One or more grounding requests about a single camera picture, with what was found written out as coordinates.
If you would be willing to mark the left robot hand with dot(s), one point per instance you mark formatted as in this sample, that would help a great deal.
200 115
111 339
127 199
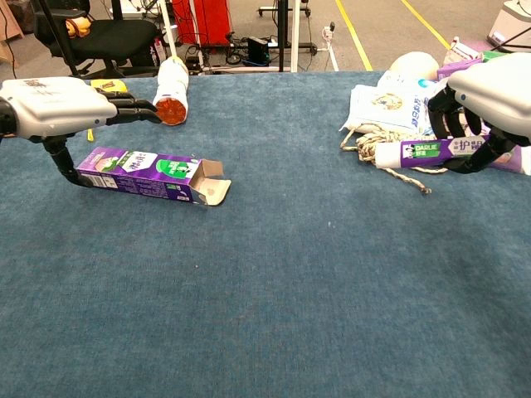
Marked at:
54 105

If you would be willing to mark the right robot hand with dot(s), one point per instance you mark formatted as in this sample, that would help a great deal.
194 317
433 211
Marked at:
498 95

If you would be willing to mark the purple toothpaste tube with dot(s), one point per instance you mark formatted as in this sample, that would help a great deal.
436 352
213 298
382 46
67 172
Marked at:
419 151

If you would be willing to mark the purple and green packet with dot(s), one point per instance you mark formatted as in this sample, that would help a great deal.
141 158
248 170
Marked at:
132 174

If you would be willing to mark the small purple box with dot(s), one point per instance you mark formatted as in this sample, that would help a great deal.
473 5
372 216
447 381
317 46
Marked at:
450 71

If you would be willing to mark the black box device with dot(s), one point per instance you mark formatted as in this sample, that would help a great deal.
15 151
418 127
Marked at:
258 49

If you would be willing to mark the yellow container green lid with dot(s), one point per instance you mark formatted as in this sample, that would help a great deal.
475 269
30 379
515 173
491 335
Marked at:
495 56

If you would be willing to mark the white purple pouch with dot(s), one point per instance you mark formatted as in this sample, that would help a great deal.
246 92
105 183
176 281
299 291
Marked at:
460 51

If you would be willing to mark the yellow tape measure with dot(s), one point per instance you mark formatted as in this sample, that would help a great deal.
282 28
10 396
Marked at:
108 85

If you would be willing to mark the purple drink carton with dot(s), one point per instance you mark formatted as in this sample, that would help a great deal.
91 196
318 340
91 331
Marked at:
514 161

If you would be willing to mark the black light stand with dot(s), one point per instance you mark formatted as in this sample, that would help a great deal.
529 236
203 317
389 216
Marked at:
58 37

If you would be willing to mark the white machine housing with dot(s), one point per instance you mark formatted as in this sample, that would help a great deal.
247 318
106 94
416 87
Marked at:
510 25

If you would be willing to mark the yellow brown plush toy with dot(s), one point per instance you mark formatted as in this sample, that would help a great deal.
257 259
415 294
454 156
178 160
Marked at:
79 27

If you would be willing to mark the beige bowl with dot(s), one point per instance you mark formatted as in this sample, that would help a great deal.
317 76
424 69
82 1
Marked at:
415 64

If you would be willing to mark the wooden board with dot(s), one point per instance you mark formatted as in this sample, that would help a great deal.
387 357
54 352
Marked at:
10 25

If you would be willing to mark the black office chair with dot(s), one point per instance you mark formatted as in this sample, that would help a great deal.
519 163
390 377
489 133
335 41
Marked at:
116 37

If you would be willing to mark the white flour bag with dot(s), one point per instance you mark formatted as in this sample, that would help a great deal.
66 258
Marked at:
386 108

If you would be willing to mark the tea bottle white label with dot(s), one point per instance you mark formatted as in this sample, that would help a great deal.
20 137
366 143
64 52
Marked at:
172 83

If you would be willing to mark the red cabinet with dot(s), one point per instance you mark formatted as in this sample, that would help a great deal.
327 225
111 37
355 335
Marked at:
207 20

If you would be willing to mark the white power strip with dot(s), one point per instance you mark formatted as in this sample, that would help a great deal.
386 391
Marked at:
328 31

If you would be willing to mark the blue table mat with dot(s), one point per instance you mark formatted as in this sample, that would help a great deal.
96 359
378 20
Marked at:
265 290

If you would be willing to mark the white slanted frame leg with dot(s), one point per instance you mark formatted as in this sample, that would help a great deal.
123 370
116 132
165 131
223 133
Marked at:
168 25

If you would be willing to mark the white straight frame leg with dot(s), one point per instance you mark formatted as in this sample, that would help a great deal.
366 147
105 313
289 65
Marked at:
294 33

